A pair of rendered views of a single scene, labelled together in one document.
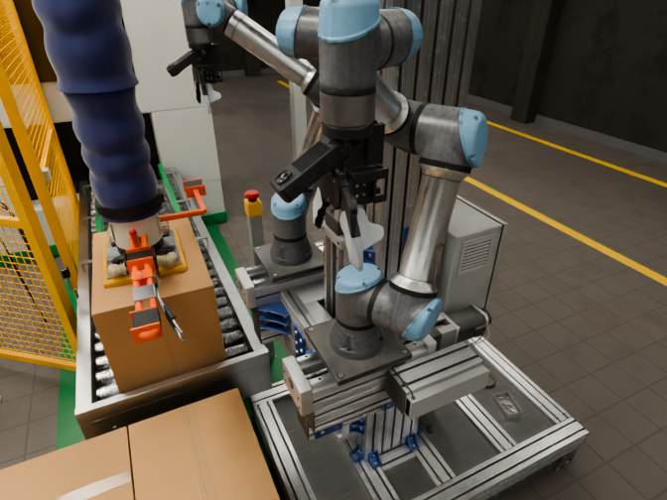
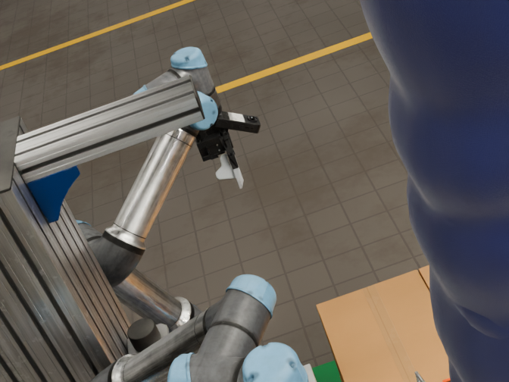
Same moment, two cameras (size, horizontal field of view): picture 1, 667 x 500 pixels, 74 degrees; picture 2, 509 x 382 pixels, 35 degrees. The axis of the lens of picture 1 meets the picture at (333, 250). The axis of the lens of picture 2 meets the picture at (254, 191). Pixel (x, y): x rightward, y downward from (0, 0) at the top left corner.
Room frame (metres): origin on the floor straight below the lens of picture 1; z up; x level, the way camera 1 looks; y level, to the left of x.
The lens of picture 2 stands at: (2.15, 0.80, 2.62)
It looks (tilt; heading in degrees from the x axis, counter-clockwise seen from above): 34 degrees down; 207
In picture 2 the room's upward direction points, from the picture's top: 20 degrees counter-clockwise
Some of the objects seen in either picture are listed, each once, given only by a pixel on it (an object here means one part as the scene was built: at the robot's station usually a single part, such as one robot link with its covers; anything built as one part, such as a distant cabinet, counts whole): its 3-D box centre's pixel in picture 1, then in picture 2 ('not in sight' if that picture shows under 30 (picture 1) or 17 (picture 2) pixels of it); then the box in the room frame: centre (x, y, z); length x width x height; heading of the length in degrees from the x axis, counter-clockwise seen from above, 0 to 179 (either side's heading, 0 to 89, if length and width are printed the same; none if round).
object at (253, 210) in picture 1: (261, 286); not in sight; (1.91, 0.38, 0.50); 0.07 x 0.07 x 1.00; 26
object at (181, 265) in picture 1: (168, 246); not in sight; (1.53, 0.66, 0.97); 0.34 x 0.10 x 0.05; 24
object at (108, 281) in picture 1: (116, 256); not in sight; (1.45, 0.84, 0.97); 0.34 x 0.10 x 0.05; 24
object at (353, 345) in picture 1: (356, 326); not in sight; (0.92, -0.06, 1.09); 0.15 x 0.15 x 0.10
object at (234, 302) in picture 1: (204, 242); not in sight; (2.37, 0.79, 0.50); 2.31 x 0.05 x 0.19; 26
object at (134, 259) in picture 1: (140, 260); not in sight; (1.26, 0.65, 1.08); 0.10 x 0.08 x 0.06; 114
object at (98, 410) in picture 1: (180, 383); not in sight; (1.17, 0.58, 0.58); 0.70 x 0.03 x 0.06; 116
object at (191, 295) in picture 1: (158, 297); not in sight; (1.49, 0.74, 0.75); 0.60 x 0.40 x 0.40; 24
